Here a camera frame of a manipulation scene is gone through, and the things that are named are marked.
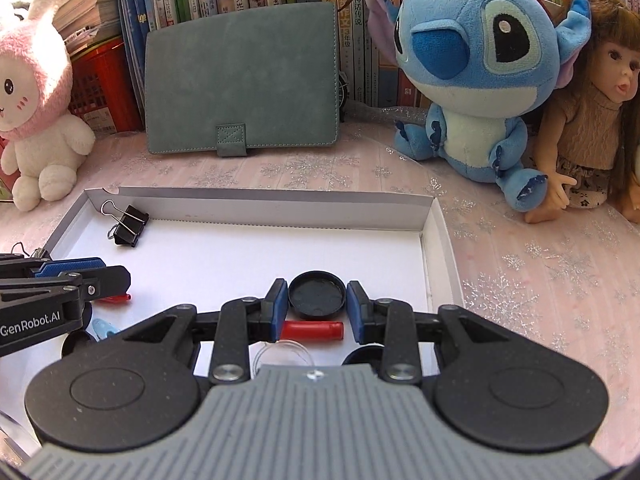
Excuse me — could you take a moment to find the pink bunny plush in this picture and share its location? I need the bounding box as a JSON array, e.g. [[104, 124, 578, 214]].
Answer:
[[0, 0, 96, 212]]

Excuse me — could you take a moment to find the red plastic tube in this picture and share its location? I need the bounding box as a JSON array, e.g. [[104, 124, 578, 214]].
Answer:
[[281, 322, 345, 342]]

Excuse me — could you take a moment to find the black binder clip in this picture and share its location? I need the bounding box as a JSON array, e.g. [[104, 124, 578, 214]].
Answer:
[[100, 200, 150, 247]]

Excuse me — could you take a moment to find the red plastic crate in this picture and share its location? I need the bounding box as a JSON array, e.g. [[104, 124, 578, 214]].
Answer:
[[67, 35, 143, 136]]

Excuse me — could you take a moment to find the blue hair clip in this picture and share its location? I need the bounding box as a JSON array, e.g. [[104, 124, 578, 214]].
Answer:
[[92, 317, 121, 342]]

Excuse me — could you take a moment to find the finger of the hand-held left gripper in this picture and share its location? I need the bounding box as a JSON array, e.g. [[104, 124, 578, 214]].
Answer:
[[0, 266, 132, 306], [0, 254, 106, 281]]

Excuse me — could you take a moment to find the white cardboard box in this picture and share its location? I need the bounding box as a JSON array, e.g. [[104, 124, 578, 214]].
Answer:
[[30, 186, 466, 376]]

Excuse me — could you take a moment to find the brown-haired doll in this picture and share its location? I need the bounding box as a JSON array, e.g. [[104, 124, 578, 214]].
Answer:
[[522, 0, 640, 225]]

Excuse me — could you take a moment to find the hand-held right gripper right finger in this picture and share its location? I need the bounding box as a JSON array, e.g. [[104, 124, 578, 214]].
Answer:
[[346, 281, 511, 385]]

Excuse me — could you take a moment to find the black round cap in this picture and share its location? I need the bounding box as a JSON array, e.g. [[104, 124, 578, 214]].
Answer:
[[341, 344, 386, 366], [61, 332, 96, 361], [288, 271, 347, 320]]

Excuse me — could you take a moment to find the green felt notebook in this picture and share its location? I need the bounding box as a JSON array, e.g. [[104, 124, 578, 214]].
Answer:
[[145, 1, 341, 158]]

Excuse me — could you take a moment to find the pink snowflake tablecloth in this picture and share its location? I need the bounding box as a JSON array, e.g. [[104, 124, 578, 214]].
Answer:
[[0, 102, 640, 461]]

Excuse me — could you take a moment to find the stack of lying books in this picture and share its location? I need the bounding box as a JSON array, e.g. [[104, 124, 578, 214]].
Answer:
[[50, 0, 123, 56]]

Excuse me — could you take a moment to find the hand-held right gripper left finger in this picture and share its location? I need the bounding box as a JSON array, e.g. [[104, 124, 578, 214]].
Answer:
[[122, 280, 290, 385]]

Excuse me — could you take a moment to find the clear plastic lid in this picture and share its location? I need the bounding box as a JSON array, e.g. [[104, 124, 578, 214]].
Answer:
[[252, 341, 316, 376]]

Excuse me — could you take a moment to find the blue alien plush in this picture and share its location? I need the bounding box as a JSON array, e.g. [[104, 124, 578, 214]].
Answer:
[[364, 0, 593, 212]]

